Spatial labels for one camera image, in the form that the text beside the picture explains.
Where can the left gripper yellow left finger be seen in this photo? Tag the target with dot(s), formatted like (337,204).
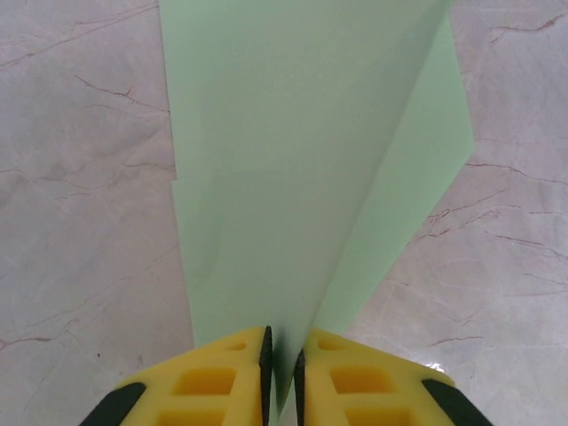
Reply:
(199,386)

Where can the light green paper sheet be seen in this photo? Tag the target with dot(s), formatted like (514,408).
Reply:
(288,155)

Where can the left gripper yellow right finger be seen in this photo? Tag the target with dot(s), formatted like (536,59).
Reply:
(373,386)

